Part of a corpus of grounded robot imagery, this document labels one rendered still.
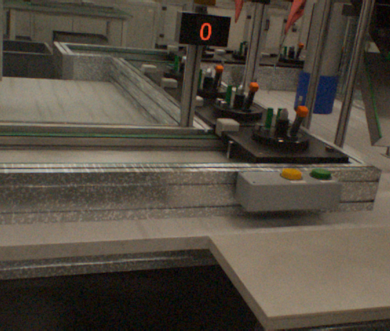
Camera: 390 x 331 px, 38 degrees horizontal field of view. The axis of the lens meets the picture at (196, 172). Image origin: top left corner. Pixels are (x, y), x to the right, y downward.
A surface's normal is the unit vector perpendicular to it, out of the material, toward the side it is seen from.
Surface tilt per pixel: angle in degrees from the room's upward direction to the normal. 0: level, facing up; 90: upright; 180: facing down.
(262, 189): 90
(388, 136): 45
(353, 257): 0
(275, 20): 90
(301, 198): 90
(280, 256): 0
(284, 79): 90
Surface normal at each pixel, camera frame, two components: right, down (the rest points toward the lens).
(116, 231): 0.12, -0.94
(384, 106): 0.21, -0.42
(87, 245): 0.34, 0.35
